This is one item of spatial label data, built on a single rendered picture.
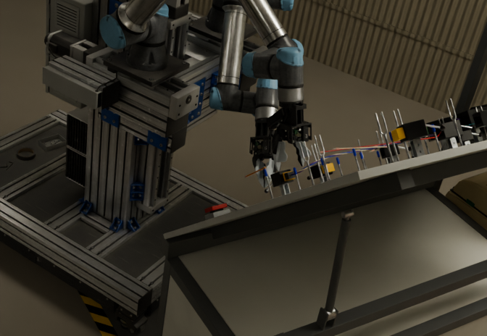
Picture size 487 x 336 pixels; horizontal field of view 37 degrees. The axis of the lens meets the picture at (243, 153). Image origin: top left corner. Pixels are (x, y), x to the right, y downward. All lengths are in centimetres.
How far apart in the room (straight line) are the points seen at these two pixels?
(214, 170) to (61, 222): 115
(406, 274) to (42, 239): 158
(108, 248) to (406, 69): 292
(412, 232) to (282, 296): 64
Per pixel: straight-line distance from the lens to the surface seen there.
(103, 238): 330
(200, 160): 427
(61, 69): 277
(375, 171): 148
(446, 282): 224
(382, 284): 246
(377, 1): 538
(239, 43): 251
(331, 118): 497
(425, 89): 544
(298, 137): 214
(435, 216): 285
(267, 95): 238
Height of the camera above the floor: 236
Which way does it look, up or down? 33 degrees down
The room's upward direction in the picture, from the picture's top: 10 degrees clockwise
